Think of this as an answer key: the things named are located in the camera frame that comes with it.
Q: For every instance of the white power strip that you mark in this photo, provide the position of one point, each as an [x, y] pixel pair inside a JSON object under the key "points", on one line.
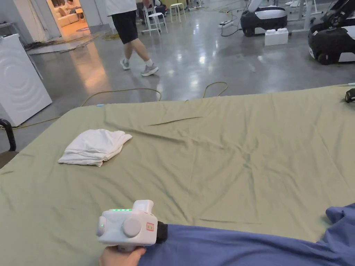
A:
{"points": [[226, 22]]}

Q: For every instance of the blue garment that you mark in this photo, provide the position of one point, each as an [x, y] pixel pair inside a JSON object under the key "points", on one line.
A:
{"points": [[249, 246]]}

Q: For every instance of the bed with pale green sheet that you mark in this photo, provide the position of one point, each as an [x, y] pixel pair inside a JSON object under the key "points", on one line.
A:
{"points": [[194, 155]]}

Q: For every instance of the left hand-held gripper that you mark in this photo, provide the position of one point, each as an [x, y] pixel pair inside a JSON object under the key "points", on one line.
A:
{"points": [[130, 227]]}

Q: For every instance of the person's left hand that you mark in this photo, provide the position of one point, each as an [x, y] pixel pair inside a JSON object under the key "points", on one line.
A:
{"points": [[119, 256]]}

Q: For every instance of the folded white cloth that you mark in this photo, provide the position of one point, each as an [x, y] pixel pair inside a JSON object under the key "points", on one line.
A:
{"points": [[94, 146]]}

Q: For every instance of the white block carton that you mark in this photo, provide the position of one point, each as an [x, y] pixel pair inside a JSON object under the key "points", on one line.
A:
{"points": [[276, 36]]}

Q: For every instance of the white sofa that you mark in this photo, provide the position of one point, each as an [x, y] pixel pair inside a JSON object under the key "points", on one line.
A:
{"points": [[68, 15]]}

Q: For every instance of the black and white robot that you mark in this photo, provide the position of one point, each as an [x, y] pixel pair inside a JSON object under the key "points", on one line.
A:
{"points": [[263, 19], [332, 36]]}

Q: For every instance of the black hand controller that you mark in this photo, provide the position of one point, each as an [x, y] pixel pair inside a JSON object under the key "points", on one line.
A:
{"points": [[350, 95]]}

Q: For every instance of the white washing machine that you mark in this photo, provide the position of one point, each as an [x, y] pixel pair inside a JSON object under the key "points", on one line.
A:
{"points": [[19, 83]]}

